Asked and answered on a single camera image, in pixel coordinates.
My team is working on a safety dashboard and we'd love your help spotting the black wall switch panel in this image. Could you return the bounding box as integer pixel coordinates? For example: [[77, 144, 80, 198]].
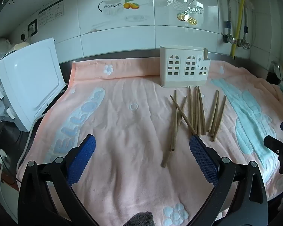
[[28, 19, 38, 37]]

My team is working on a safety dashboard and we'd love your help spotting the metal ladle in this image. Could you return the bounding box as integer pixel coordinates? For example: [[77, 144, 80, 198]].
[[271, 60, 283, 79]]

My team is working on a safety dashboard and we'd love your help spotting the braided metal hose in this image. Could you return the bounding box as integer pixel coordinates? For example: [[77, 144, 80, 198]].
[[225, 0, 232, 36], [243, 0, 249, 40]]

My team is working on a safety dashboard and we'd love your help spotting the white power cable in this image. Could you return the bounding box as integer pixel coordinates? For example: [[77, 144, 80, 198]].
[[16, 113, 48, 171]]

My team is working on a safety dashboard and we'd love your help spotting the yellow gas pipe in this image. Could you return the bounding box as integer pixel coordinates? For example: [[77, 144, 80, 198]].
[[230, 0, 246, 58]]

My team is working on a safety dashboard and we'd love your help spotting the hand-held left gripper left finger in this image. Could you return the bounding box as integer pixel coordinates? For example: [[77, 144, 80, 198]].
[[18, 134, 96, 226]]

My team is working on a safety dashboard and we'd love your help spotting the metal angle valve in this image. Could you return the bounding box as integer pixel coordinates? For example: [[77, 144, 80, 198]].
[[223, 34, 238, 44], [237, 38, 251, 50]]

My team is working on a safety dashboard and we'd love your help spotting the pink printed towel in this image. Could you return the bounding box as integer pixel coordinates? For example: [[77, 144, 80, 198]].
[[16, 58, 283, 226]]

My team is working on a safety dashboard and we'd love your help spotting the white microwave oven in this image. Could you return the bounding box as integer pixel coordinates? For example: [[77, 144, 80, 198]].
[[0, 37, 66, 132]]

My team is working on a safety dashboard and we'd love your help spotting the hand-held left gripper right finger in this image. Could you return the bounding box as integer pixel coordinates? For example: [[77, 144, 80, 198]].
[[189, 135, 269, 226]]

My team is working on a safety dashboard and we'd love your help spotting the white wall notice sticker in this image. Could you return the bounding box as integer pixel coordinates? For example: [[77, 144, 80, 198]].
[[38, 4, 64, 26]]

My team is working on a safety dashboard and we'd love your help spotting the pot and oranges tile decal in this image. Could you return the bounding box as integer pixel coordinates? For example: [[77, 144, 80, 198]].
[[98, 0, 141, 17]]

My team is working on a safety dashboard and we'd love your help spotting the lemon and teacup tile decal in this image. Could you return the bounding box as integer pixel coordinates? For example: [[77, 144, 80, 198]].
[[176, 4, 204, 25]]

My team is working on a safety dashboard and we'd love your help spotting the cream electric kettle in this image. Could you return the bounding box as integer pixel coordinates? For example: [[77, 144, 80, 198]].
[[0, 38, 13, 53]]

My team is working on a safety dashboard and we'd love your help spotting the cream plastic chopstick holder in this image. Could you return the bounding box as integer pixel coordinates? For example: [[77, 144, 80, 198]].
[[159, 45, 211, 87]]

